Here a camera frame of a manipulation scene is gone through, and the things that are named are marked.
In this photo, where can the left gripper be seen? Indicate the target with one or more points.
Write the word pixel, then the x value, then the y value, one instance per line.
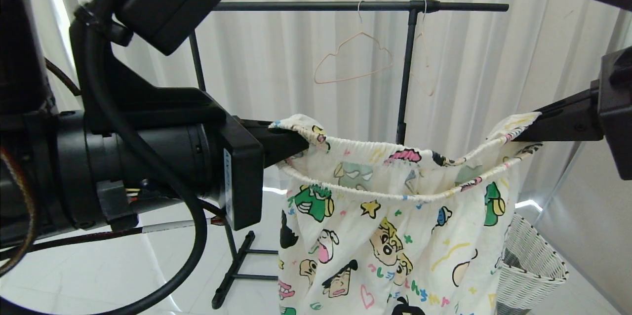
pixel 187 149

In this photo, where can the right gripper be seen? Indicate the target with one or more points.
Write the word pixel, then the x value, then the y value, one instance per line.
pixel 619 107

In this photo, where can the pink clothes hanger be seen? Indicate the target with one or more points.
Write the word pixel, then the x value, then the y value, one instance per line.
pixel 427 58
pixel 363 75

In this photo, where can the cream printed garment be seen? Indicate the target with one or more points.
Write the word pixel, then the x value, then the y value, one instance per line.
pixel 395 236

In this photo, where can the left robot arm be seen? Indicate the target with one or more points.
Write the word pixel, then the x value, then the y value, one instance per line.
pixel 19 48

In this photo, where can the white laundry basket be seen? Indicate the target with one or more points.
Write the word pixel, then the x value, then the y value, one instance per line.
pixel 533 265

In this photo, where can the black clothes rack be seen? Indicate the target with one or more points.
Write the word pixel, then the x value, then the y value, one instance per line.
pixel 345 6

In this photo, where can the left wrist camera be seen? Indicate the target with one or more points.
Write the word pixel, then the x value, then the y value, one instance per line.
pixel 168 4

